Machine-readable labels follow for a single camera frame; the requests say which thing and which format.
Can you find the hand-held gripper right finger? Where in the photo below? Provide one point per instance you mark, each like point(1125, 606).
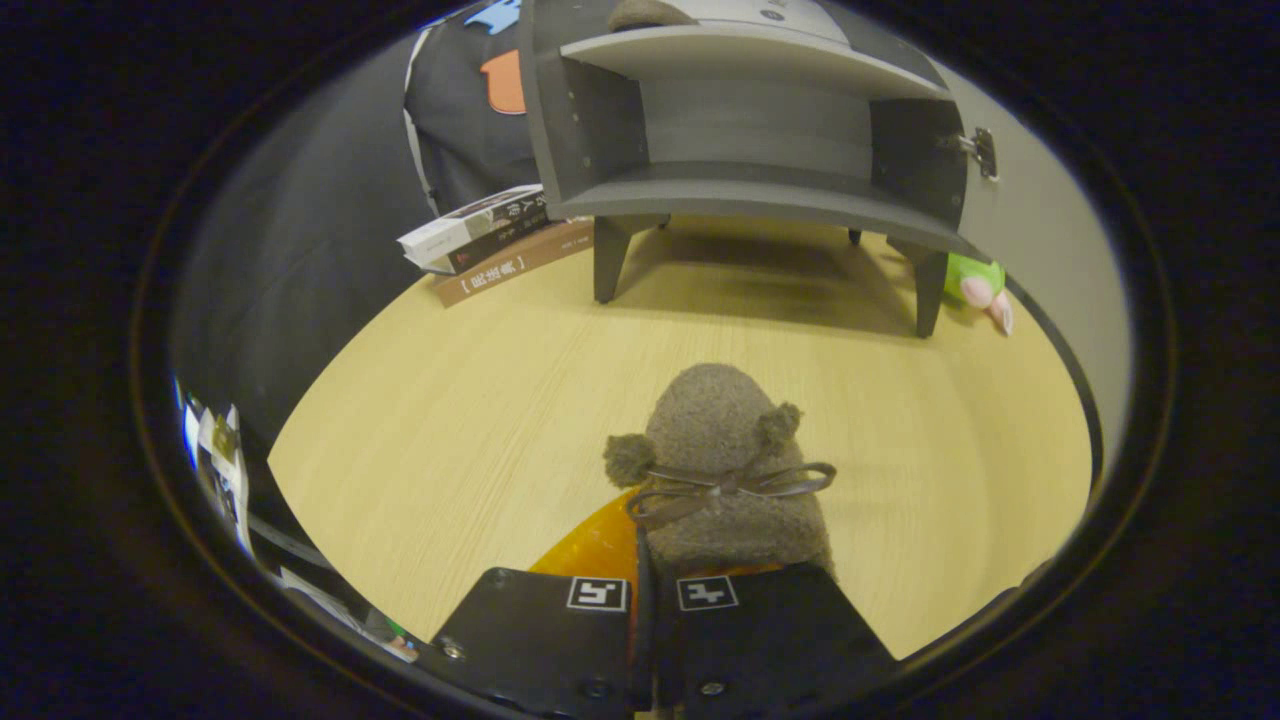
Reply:
point(770, 640)

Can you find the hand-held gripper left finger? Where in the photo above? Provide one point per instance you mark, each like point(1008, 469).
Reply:
point(540, 640)

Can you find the brown fuzzy slipper shoe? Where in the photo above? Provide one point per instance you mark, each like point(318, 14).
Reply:
point(715, 420)
point(648, 14)

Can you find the grey shoe cabinet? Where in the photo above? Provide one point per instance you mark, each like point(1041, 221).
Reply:
point(740, 195)

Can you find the metal door hinge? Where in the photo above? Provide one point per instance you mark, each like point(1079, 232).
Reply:
point(983, 152)

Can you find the brown book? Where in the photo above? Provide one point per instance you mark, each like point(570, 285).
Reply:
point(510, 268)

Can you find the black book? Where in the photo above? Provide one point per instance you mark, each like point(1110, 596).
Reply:
point(500, 240)

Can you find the green and pink plush toy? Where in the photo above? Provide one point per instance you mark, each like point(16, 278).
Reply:
point(970, 275)

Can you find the black backdrop cloth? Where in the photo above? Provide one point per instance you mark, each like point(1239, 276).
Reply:
point(300, 250)

